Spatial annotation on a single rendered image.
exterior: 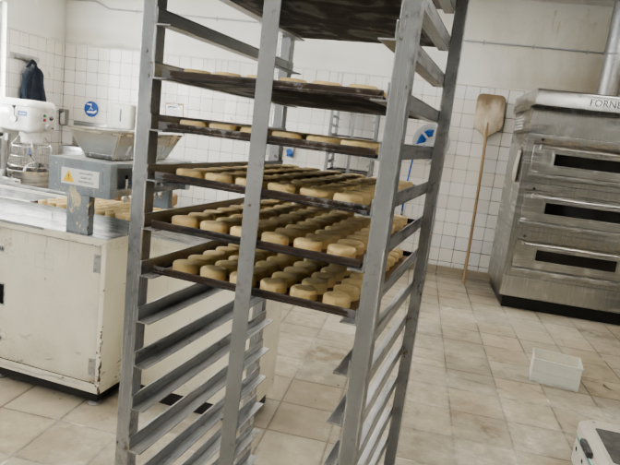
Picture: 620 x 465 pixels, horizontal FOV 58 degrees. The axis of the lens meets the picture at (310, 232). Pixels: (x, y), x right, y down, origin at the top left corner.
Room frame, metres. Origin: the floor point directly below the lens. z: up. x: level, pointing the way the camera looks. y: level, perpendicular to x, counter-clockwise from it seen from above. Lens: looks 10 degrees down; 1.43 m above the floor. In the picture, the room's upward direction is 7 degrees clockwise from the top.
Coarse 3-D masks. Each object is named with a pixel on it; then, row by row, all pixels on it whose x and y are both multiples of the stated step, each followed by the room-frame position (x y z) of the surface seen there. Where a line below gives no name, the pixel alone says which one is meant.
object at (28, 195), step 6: (0, 186) 3.23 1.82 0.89; (6, 186) 3.22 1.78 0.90; (12, 186) 3.24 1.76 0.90; (0, 192) 3.23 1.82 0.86; (6, 192) 3.22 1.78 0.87; (12, 192) 3.21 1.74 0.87; (18, 192) 3.20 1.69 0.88; (24, 192) 3.18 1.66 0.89; (30, 192) 3.17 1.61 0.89; (36, 192) 3.16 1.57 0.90; (42, 192) 3.17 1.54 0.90; (18, 198) 3.20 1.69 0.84; (24, 198) 3.18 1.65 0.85; (30, 198) 3.17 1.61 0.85; (36, 198) 3.16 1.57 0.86; (42, 198) 3.15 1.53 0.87
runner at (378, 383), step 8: (392, 352) 1.47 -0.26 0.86; (400, 352) 1.46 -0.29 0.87; (392, 360) 1.35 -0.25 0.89; (384, 368) 1.35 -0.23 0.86; (392, 368) 1.35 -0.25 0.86; (376, 376) 1.30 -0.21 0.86; (384, 376) 1.24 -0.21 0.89; (376, 384) 1.25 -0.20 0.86; (384, 384) 1.26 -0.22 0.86; (368, 392) 1.21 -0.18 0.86; (376, 392) 1.17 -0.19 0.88; (368, 400) 1.16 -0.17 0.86; (368, 408) 1.10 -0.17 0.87; (336, 448) 0.96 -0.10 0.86; (328, 456) 0.93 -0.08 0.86; (336, 456) 0.93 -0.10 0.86; (328, 464) 0.90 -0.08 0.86; (336, 464) 0.88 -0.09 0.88
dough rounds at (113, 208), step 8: (40, 200) 2.78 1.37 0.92; (48, 200) 2.81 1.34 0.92; (56, 200) 2.86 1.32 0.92; (64, 200) 2.86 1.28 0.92; (96, 200) 2.99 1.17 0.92; (104, 200) 3.06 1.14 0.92; (112, 200) 3.05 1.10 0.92; (64, 208) 2.76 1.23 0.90; (96, 208) 2.77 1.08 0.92; (104, 208) 2.82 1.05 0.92; (112, 208) 2.82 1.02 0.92; (120, 208) 2.86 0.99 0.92; (128, 208) 2.90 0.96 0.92; (112, 216) 2.67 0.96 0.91; (120, 216) 2.65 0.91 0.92; (128, 216) 2.65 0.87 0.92
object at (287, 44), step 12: (288, 48) 1.59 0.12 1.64; (288, 60) 1.59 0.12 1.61; (276, 108) 1.60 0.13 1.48; (276, 120) 1.60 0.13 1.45; (276, 156) 1.59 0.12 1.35; (264, 300) 1.60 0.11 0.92; (252, 336) 1.60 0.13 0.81; (252, 396) 1.59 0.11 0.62; (252, 420) 1.61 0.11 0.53; (240, 432) 1.60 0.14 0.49; (240, 456) 1.60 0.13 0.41
